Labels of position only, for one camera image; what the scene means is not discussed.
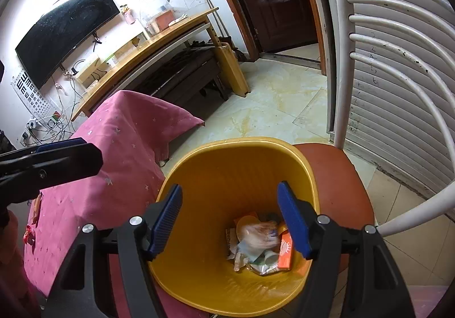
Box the red snack wrapper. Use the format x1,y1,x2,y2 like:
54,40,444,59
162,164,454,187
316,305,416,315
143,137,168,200
23,225,36,246

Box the orange small box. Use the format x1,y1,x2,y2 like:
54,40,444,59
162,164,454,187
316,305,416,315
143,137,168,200
278,230,293,271

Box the green tissue pack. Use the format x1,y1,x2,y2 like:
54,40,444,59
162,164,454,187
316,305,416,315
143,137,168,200
246,249,280,276

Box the white printed tissue pack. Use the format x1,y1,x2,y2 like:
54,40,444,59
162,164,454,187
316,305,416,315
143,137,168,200
237,222,279,250

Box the beige sponge puff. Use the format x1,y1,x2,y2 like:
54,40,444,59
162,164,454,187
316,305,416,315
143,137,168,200
234,215,261,233

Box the white tissue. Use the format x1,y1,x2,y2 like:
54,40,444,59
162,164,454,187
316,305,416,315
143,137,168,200
225,228,249,272

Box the yellow plastic trash bin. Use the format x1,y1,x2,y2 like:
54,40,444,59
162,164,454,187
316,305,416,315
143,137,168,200
149,137,319,317

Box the white power strip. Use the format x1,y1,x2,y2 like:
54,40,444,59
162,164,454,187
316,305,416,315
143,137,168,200
22,119,41,144

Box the eye chart poster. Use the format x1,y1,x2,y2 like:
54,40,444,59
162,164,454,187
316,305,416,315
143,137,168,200
11,71,61,129

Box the pink star tablecloth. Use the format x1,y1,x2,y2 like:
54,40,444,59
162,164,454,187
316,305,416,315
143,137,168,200
24,90,204,296

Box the white metal chair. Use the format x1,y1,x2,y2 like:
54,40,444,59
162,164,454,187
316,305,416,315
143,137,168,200
294,0,455,274

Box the pink hanging bottle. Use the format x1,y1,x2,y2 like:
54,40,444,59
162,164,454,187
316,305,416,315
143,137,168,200
119,5,136,24

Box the pink storage box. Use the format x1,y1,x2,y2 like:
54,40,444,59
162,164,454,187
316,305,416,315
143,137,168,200
146,10,175,35

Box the wooden desk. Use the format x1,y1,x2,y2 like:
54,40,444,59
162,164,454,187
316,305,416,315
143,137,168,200
71,7,251,121

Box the tangled wall cables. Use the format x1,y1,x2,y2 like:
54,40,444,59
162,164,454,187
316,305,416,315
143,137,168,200
21,57,100,145

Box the black wall television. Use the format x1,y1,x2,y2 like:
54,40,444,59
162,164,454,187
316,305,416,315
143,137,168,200
15,0,119,88

